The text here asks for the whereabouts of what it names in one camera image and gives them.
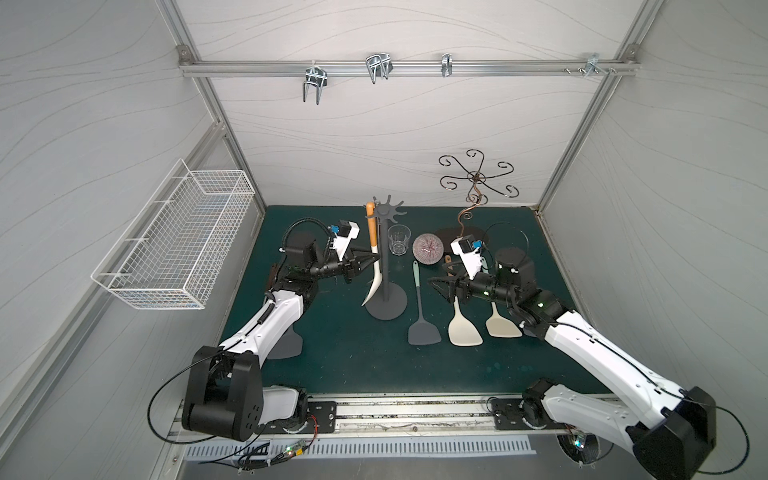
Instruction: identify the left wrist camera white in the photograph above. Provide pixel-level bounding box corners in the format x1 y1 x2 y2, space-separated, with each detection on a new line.
330 220 360 261

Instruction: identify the small metal hook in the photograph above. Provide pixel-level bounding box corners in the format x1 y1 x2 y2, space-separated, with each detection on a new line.
441 53 453 78

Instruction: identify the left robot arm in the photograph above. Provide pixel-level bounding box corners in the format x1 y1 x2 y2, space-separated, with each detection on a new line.
181 220 378 441

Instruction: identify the grey utensil mint handle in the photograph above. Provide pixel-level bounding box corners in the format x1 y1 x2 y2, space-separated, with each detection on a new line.
407 260 442 346

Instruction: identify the cream utensil orange handle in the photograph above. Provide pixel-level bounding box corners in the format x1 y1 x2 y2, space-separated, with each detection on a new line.
362 201 383 306

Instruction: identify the cream spatula mint handle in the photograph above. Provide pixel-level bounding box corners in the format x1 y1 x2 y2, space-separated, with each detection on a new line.
485 302 523 339

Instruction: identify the clear drinking glass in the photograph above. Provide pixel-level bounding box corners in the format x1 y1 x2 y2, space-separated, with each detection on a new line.
387 224 411 256

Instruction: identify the white wire basket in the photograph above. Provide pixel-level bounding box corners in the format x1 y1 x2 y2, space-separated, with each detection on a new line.
91 159 255 310

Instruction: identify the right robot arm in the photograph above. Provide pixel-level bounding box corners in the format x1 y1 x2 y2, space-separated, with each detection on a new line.
429 237 717 479

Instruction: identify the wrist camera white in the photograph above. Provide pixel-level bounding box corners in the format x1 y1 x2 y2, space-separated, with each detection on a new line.
450 235 484 280
330 220 360 261

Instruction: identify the metal double hook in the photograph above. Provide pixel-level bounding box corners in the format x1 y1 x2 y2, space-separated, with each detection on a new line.
302 65 328 105

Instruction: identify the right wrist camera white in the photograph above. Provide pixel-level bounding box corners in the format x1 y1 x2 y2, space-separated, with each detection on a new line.
450 235 484 280

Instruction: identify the pink striped bowl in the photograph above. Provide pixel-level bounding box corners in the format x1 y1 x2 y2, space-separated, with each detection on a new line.
412 233 444 265

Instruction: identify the metal bracket hook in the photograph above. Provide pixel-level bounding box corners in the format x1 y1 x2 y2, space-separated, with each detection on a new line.
563 53 618 78

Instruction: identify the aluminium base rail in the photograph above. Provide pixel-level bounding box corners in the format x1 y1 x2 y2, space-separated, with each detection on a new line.
254 388 641 442

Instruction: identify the grey turner mint handle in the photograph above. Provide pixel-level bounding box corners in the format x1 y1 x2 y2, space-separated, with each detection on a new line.
268 326 304 360

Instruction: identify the brown metal scroll stand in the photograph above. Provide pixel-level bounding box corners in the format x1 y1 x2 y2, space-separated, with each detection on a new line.
438 148 520 240

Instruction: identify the white spatula light wood handle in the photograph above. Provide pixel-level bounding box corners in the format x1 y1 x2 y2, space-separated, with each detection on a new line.
444 255 483 347

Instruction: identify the aluminium top rail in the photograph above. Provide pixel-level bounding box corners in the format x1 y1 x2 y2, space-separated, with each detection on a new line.
179 54 641 78

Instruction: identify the metal wire hook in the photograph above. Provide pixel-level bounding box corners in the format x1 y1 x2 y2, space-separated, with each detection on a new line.
365 53 393 84

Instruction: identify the grey utensil rack stand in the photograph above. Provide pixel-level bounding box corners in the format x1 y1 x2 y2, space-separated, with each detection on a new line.
365 195 408 321

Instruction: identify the white vent strip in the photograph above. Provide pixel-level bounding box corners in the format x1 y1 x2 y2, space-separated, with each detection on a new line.
184 434 537 462

